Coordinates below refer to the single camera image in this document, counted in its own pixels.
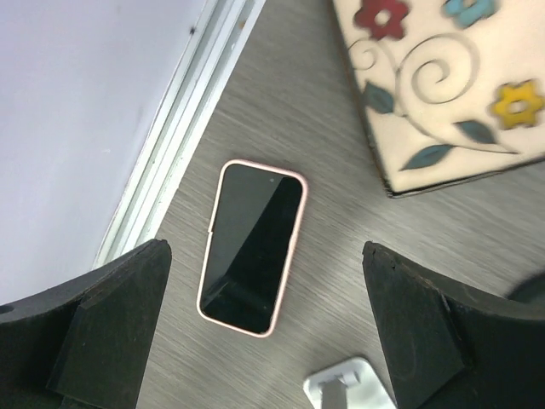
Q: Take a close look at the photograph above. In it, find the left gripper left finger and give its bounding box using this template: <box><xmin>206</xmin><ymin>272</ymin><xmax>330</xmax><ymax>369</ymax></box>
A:
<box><xmin>1</xmin><ymin>239</ymin><xmax>172</xmax><ymax>408</ymax></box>

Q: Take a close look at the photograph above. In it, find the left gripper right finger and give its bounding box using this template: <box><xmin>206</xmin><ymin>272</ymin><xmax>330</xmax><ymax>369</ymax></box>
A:
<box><xmin>363</xmin><ymin>241</ymin><xmax>544</xmax><ymax>408</ymax></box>

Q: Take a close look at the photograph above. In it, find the white folding phone stand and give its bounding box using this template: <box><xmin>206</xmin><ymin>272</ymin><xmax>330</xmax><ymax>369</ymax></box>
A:
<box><xmin>303</xmin><ymin>357</ymin><xmax>396</xmax><ymax>409</ymax></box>

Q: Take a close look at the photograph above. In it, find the pink-cased phone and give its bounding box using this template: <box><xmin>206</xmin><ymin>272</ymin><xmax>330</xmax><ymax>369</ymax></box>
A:
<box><xmin>196</xmin><ymin>159</ymin><xmax>308</xmax><ymax>338</ymax></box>

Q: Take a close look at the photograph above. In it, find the black round-base left stand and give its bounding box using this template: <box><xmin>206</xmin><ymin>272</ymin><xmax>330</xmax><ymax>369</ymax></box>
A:
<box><xmin>506</xmin><ymin>271</ymin><xmax>545</xmax><ymax>306</ymax></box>

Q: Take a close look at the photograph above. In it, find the floral square trivet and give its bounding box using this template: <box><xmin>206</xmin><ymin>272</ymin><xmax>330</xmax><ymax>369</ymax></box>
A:
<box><xmin>330</xmin><ymin>1</ymin><xmax>544</xmax><ymax>198</ymax></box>

